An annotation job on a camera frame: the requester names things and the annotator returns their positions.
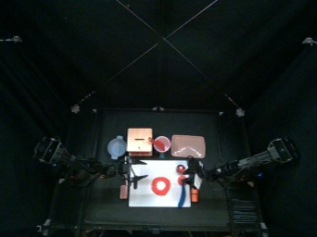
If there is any white cutting board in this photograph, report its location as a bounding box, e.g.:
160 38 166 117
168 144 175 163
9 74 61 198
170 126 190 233
127 159 192 208

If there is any blue plastic dough tool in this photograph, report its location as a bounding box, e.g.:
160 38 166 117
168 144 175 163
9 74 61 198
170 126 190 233
176 184 188 208

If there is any wooden box red drawer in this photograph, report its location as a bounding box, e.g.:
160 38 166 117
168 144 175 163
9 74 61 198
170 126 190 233
126 127 154 157

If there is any light blue bowl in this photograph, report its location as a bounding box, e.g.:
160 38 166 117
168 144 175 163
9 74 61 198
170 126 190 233
107 135 127 160

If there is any red stick in cup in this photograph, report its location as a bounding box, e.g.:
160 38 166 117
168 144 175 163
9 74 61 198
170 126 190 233
147 137 166 150

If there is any pink square tray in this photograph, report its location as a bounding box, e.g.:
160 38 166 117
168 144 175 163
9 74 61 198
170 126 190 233
170 134 207 159

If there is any red plastic cup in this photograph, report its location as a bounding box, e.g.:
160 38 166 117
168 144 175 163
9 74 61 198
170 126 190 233
152 135 172 154

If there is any white text label sticker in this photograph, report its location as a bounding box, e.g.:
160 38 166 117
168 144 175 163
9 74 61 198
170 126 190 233
229 197 258 230

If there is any red play dough ring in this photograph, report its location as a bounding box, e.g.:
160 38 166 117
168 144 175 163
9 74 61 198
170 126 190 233
150 177 172 196

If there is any vertical metal frame pole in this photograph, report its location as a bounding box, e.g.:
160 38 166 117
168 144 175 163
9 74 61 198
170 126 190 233
156 0 163 109

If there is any thin diagonal frame cord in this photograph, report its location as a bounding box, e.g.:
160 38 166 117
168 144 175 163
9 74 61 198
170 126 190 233
75 0 219 106
115 0 242 110

